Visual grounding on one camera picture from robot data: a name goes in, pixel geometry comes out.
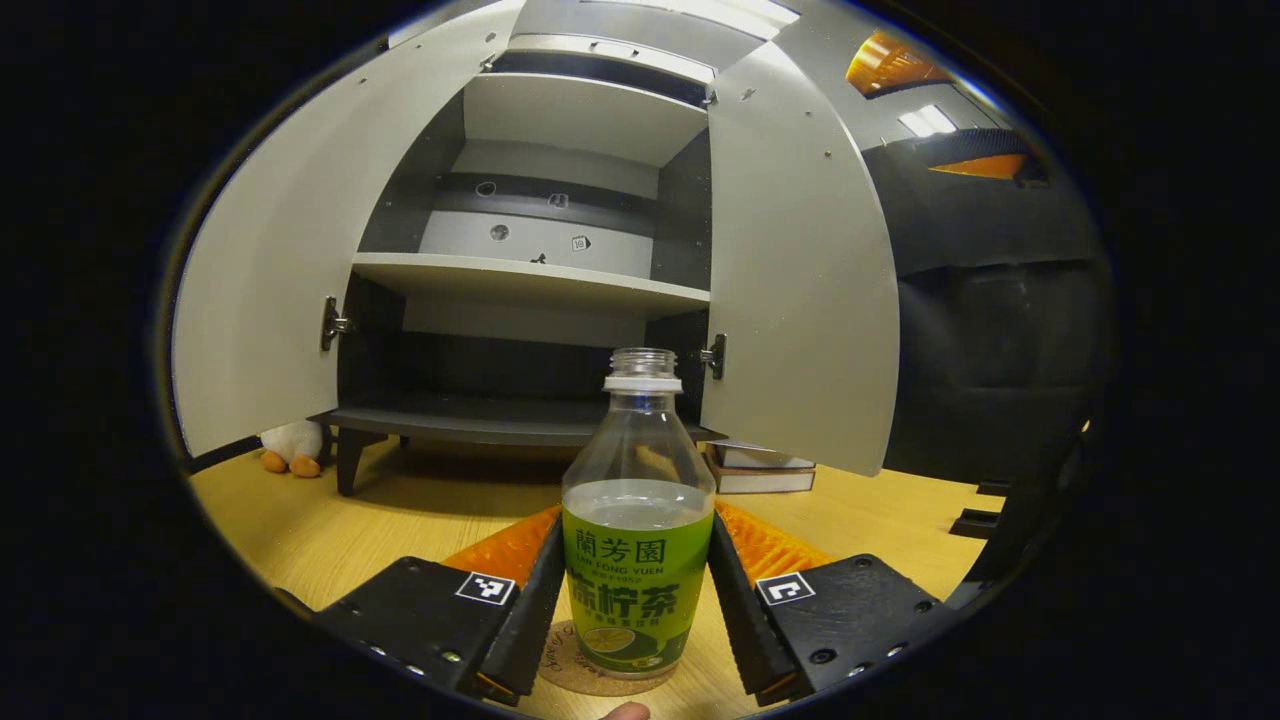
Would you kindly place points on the white plush duck toy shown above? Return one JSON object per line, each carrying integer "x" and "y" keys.
{"x": 293, "y": 440}

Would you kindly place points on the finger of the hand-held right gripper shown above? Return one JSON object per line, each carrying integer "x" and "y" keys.
{"x": 890, "y": 65}
{"x": 960, "y": 148}

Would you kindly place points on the black backdrop cloth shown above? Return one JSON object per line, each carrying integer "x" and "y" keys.
{"x": 1000, "y": 330}

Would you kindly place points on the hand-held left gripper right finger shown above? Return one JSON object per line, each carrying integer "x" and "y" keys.
{"x": 745, "y": 620}

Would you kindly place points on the grey cabinet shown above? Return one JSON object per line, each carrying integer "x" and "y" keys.
{"x": 560, "y": 280}

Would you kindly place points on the book with photo cover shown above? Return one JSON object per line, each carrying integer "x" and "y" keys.
{"x": 760, "y": 457}

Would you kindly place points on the white book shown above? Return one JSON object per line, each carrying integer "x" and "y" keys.
{"x": 760, "y": 480}

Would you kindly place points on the grey cabinet door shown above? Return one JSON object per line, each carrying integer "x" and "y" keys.
{"x": 290, "y": 220}
{"x": 800, "y": 280}

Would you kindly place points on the green label drink bottle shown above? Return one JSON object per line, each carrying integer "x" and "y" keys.
{"x": 638, "y": 560}

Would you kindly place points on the long ceiling light panel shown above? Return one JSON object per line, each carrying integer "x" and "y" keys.
{"x": 700, "y": 10}

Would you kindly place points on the round cork coaster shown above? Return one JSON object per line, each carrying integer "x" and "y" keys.
{"x": 590, "y": 683}

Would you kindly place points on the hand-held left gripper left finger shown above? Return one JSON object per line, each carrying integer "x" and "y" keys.
{"x": 530, "y": 610}

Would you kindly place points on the small ceiling light panel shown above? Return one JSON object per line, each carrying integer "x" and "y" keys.
{"x": 928, "y": 120}

